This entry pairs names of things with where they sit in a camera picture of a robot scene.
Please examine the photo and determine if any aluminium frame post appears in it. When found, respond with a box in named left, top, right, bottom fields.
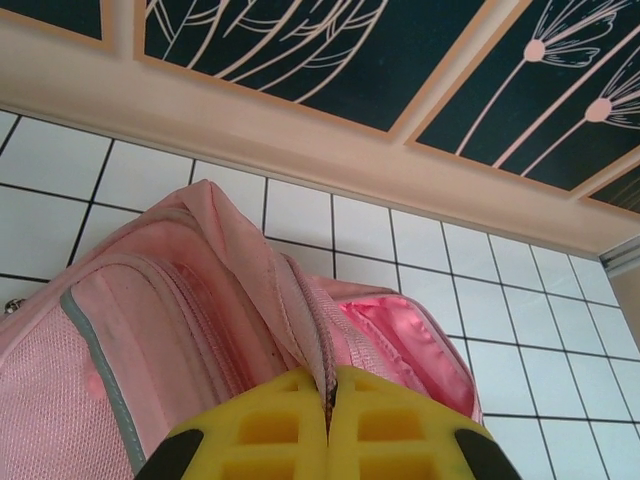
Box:
left=598, top=244, right=640, bottom=275

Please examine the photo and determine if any pink student backpack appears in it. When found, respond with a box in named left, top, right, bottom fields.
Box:
left=0, top=179, right=484, bottom=480

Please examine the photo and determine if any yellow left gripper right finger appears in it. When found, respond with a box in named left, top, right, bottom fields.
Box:
left=327, top=366, right=521, bottom=480

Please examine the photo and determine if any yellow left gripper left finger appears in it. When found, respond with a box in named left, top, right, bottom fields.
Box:
left=139, top=367, right=331, bottom=480

